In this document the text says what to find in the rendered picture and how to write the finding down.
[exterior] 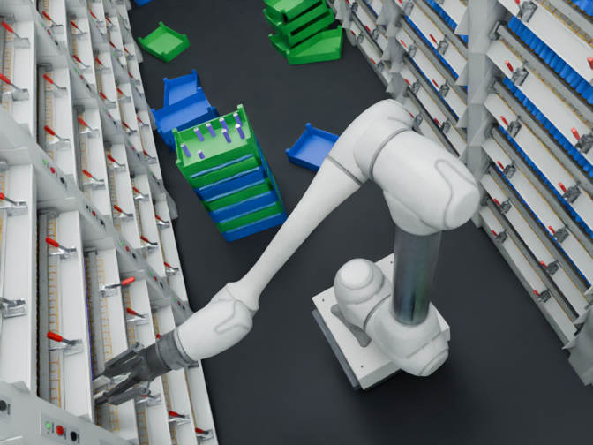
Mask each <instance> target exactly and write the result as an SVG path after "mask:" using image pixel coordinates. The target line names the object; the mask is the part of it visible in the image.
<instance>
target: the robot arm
mask: <svg viewBox="0 0 593 445"><path fill-rule="evenodd" d="M412 126H413V121H412V117H411V115H410V113H409V111H408V110H407V109H406V108H405V107H404V106H403V105H401V104H400V103H399V102H396V101H394V100H391V99H387V100H383V101H380V102H378V103H376V104H374V105H372V106H371V107H370V108H369V109H367V110H366V111H365V112H363V113H362V114H361V115H360V116H359V117H357V118H356V119H355V120H354V122H353V123H352V124H351V125H350V126H349V127H348V128H347V129H346V130H345V132H344V133H343V134H342V135H341V137H340V138H339V139H338V140H337V141H336V142H335V144H334V146H333V148H332V149H331V151H330V152H329V154H328V155H327V157H326V159H325V160H324V161H323V163H322V165H321V167H320V169H319V171H318V173H317V175H316V177H315V178H314V179H313V181H312V183H311V185H310V187H309V188H308V190H307V191H306V193H305V195H304V197H303V198H302V199H301V200H300V202H299V203H298V205H297V206H296V208H295V209H294V211H293V212H292V213H291V215H290V216H289V218H288V219H287V221H286V222H285V223H284V224H283V225H282V227H281V228H280V230H279V231H278V233H277V234H276V236H275V237H274V239H273V240H272V242H271V243H270V245H269V246H268V248H267V249H266V250H265V251H264V253H263V254H262V256H261V257H260V259H259V260H258V262H257V263H256V264H255V265H254V267H253V268H252V269H251V270H250V271H249V273H248V274H247V275H246V276H245V277H244V278H242V279H241V280H240V281H238V282H236V283H228V284H227V285H226V286H225V287H224V288H223V289H221V290H220V291H219V292H218V293H217V294H216V295H215V296H214V297H213V298H212V301H211V302H210V303H209V304H208V305H207V306H206V307H204V308H203V309H201V310H199V311H197V312H196V313H195V314H193V316H192V317H190V318H189V319H188V320H187V321H186V322H185V323H184V324H182V325H181V326H178V327H176V328H174V329H172V330H171V331H169V332H168V333H166V334H164V335H162V336H161V337H160V339H159V341H157V342H155V343H153V344H151V345H149V346H147V347H146V348H144V345H143V344H141V343H139V342H135V343H134V344H133V345H132V346H131V347H130V348H128V349H127V350H125V351H123V352H122V353H120V354H118V355H117V356H115V357H114V358H112V359H111V360H109V361H108V362H106V363H105V364H104V366H105V370H104V371H103V373H100V374H98V375H97V376H95V377H93V380H92V383H93V390H95V389H97V388H99V387H101V386H103V385H105V384H107V383H108V382H110V381H111V379H110V378H112V377H115V376H118V375H119V374H122V373H127V372H130V371H132V373H131V374H129V375H128V378H126V379H125V380H123V381H122V382H120V383H119V384H117V385H116V386H115V387H114V388H112V389H111V390H110V391H105V390H103V391H102V392H100V393H98V394H96V395H95V396H94V405H96V404H97V405H102V404H105V403H106V402H109V404H113V405H115V406H118V405H119V404H123V403H125V402H128V401H130V400H132V399H134V398H136V397H139V396H147V395H150V394H151V390H150V389H149V387H150V382H152V381H153V380H154V379H155V378H156V377H159V376H162V375H164V374H165V373H168V372H170V371H172V370H175V371H178V370H180V369H182V368H184V367H186V366H188V365H190V364H192V363H195V362H196V361H198V360H200V359H203V358H210V357H212V356H214V355H216V354H218V353H220V352H222V351H225V350H227V349H228V348H230V347H231V346H233V345H235V344H236V343H238V342H239V341H241V340H242V339H243V338H244V337H245V336H246V335H247V334H248V333H249V332H250V330H251V328H252V324H253V322H252V318H253V316H254V315H255V313H256V312H257V311H258V310H259V295H260V294H261V292H262V291H263V290H264V288H265V287H266V285H267V284H268V283H269V281H270V280H271V279H272V278H273V276H274V275H275V274H276V273H277V271H278V270H279V269H280V268H281V267H282V265H283V264H284V263H285V262H286V261H287V260H288V259H289V257H290V256H291V255H292V254H293V253H294V252H295V250H296V249H297V248H298V247H299V246H300V245H301V244H302V243H303V242H304V241H305V240H306V238H307V237H308V236H309V235H310V234H311V233H312V231H313V230H314V229H315V228H316V227H317V226H318V225H319V224H320V222H321V221H322V220H323V219H324V218H325V217H326V216H327V215H329V214H330V213H331V212H332V211H333V210H334V209H335V208H336V207H337V206H339V205H340V204H341V203H342V202H343V201H344V200H346V199H347V198H348V197H349V196H350V195H351V194H352V193H353V192H355V191H356V190H357V189H359V188H360V187H361V186H362V185H363V184H364V183H365V182H366V181H367V180H368V179H370V180H372V181H373V182H375V183H376V184H377V185H379V186H380V187H381V188H382V190H383V194H384V197H385V199H386V202H387V205H388V207H389V210H390V214H391V216H392V218H393V220H394V222H395V223H396V225H395V239H394V263H393V276H392V283H391V282H390V281H389V280H388V279H387V277H386V276H385V275H383V272H382V270H381V269H380V267H379V266H377V265H376V264H374V263H373V262H371V261H369V260H365V259H354V260H351V261H349V262H347V263H346V264H344V265H343V266H342V267H341V269H340V270H338V272H337V274H336V276H335V279H334V295H335V299H336V302H337V304H335V305H332V306H331V308H330V311H331V313H332V314H333V315H334V316H336V317H337V318H339V320H340V321H341V322H342V323H343V324H344V325H345V326H346V328H347V329H348V330H349V331H350V332H351V333H352V335H353V336H354V337H355V338H356V339H357V340H358V343H359V345H360V346H361V347H363V348H365V347H367V346H368V345H369V344H370V342H371V340H373V342H374V343H375V344H376V345H377V346H378V347H379V348H380V349H381V350H382V351H383V353H384V354H385V355H387V356H388V357H389V358H390V359H391V360H392V361H393V362H394V363H395V364H396V365H397V366H399V367H400V368H401V369H402V370H404V371H406V372H407V373H411V374H414V375H416V376H428V375H430V374H431V373H433V372H434V371H436V370H437V369H438V368H439V367H440V366H441V365H442V364H443V363H444V362H445V360H446V359H447V356H448V343H447V338H446V336H445V334H444V333H443V332H442V331H441V327H440V325H439V320H438V316H437V312H436V309H435V307H434V305H433V304H432V302H431V301H430V300H431V295H432V286H433V280H434V275H435V269H436V264H437V258H438V254H439V244H440V239H441V233H442V231H443V230H453V229H456V228H458V227H459V226H461V225H463V224H464V223H465V222H467V221H468V219H469V218H470V217H471V216H472V215H473V214H474V212H475V211H476V209H477V206H478V203H479V199H480V194H479V187H478V185H477V182H476V180H475V179H474V178H473V176H472V174H471V173H470V172H469V170H468V169H467V168H466V167H465V165H464V164H463V163H462V162H460V161H459V160H458V159H457V158H456V157H454V156H453V155H451V154H450V153H449V152H447V151H446V150H445V149H444V148H443V147H441V146H440V145H438V144H437V143H435V142H434V141H432V140H430V139H428V138H426V137H425V136H422V135H420V134H418V133H416V132H414V131H413V130H411V128H412ZM137 354H138V355H137ZM136 355H137V356H136ZM134 356H136V358H134V359H131V358H133V357H134ZM129 359H131V360H129ZM127 360H129V361H127ZM126 361H127V362H126ZM124 362H126V363H124ZM112 379H113V378H112ZM142 381H144V384H142V385H139V387H138V388H133V389H130V390H128V389H129V388H131V387H133V386H134V385H135V384H139V383H141V382H142ZM126 390H128V391H126ZM125 391H126V392H125Z"/></svg>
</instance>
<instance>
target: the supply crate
mask: <svg viewBox="0 0 593 445"><path fill-rule="evenodd" d="M237 107H238V111H235V112H232V113H229V114H228V115H225V116H222V117H218V118H216V119H213V120H210V121H208V122H205V123H203V124H199V125H196V126H193V127H191V128H189V129H186V130H183V131H181V132H178V130H177V128H175V129H172V133H173V135H174V136H175V141H176V153H177V160H176V165H177V167H178V168H179V169H180V170H181V172H182V173H183V175H184V177H188V176H190V175H192V174H195V173H198V172H201V171H202V170H207V169H210V168H213V167H214V166H217V165H220V164H223V163H225V162H229V161H232V160H235V159H237V158H239V157H242V156H245V155H249V154H251V153H254V152H257V149H256V146H255V142H254V138H253V136H252V132H251V126H250V123H249V119H248V117H247V115H246V113H245V111H244V107H243V105H242V104H240V105H237ZM234 113H237V114H238V115H239V117H240V119H241V122H242V124H243V126H242V127H241V128H242V130H243V132H244V136H245V138H244V139H241V137H240V135H239V133H238V131H237V129H236V126H237V122H236V120H235V118H234ZM220 118H224V120H225V122H226V124H227V126H228V128H229V131H228V134H229V136H230V138H231V140H232V141H231V143H228V142H227V141H226V139H225V137H224V135H223V133H222V130H223V127H222V125H221V122H220ZM206 124H210V125H211V126H212V127H213V129H214V132H215V134H216V136H215V137H212V135H211V134H210V132H209V131H208V129H207V127H206ZM195 128H199V131H200V132H201V134H202V136H203V138H204V140H203V141H200V140H199V138H198V136H197V134H196V132H195V131H194V129H195ZM183 143H184V144H185V145H186V146H187V148H188V149H189V151H190V153H191V156H190V157H187V155H186V153H185V152H184V150H183V149H182V147H181V144H183ZM199 150H201V151H202V153H203V154H204V156H205V157H206V158H204V159H200V157H199V155H198V153H197V152H198V151H199Z"/></svg>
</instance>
